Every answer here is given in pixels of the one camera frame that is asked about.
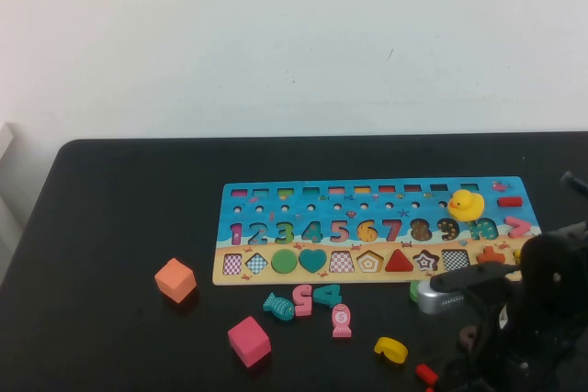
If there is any green circle piece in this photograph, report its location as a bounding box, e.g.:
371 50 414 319
270 248 300 274

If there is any pink wooden fish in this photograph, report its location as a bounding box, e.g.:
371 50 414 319
331 303 354 339

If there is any teal wooden fish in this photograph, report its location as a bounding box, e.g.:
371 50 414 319
262 291 296 322

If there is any pink number five piece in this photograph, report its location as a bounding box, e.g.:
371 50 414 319
292 284 315 318

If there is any colourful wooden number puzzle board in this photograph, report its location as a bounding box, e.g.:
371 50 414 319
212 175 543 286

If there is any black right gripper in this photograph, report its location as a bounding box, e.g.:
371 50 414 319
454 308 523 386

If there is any teal number four piece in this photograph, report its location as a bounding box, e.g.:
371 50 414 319
313 283 344 308

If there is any teal heart piece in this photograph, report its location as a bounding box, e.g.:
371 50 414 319
299 248 328 274

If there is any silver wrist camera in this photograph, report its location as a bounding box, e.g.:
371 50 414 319
414 272 470 317

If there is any red triangle piece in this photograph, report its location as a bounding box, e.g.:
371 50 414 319
384 248 415 273

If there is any orange plus sign piece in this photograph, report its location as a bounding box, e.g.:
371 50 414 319
476 245 506 265

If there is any orange foam cube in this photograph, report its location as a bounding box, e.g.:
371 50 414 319
153 257 198 305

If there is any pink greater-than sign piece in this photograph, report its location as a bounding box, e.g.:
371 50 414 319
504 216 533 240

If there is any red number seven piece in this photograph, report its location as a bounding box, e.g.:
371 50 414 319
414 363 440 386

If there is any yellow number six piece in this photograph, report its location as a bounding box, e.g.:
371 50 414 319
373 336 409 364

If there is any brown number eight piece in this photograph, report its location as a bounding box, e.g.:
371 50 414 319
458 324 480 350

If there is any yellow rubber duck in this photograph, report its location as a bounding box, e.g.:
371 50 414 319
447 188 486 221

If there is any magenta foam cube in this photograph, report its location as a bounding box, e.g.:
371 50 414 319
227 315 273 369

